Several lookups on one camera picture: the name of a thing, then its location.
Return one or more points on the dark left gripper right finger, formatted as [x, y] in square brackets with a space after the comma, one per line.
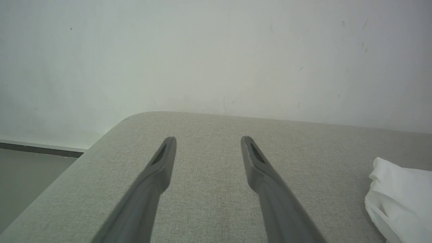
[270, 192]

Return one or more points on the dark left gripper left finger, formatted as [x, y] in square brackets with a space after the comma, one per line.
[148, 189]

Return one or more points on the white garment with grey stitching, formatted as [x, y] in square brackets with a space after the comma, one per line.
[401, 199]

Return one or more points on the black baseboard strip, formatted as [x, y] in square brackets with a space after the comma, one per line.
[40, 150]

